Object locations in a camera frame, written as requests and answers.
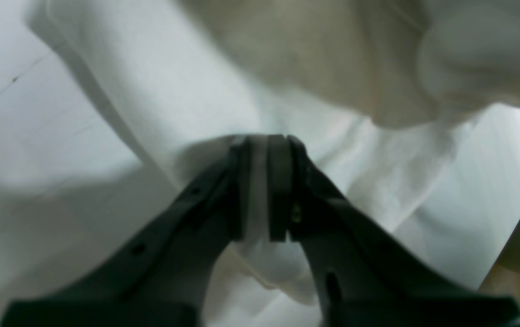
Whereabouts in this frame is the white printed T-shirt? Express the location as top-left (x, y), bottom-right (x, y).
top-left (24, 0), bottom-right (520, 327)

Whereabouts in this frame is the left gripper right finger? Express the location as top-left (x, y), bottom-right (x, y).
top-left (267, 135), bottom-right (520, 327)

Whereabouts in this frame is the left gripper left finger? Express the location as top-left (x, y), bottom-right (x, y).
top-left (1, 136), bottom-right (250, 327)

